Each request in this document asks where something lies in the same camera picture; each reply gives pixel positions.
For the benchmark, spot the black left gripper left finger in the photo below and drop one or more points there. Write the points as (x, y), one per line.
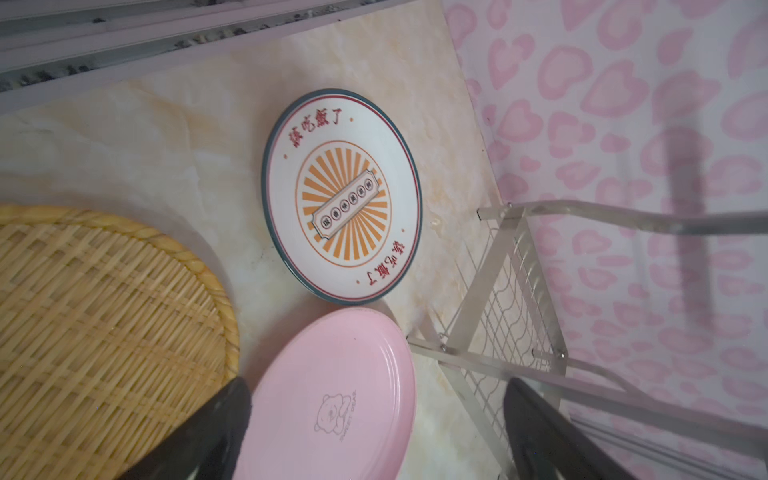
(207, 445)

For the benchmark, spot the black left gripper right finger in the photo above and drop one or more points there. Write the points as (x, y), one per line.
(545, 445)

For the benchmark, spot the white plate orange sunburst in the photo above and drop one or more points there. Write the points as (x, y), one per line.
(341, 196)

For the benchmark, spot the stainless steel dish rack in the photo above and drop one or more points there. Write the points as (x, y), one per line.
(645, 332)

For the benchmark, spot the pink bear plate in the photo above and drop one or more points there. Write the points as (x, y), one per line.
(338, 402)

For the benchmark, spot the brown woven bamboo plate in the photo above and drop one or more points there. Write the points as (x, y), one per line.
(112, 335)

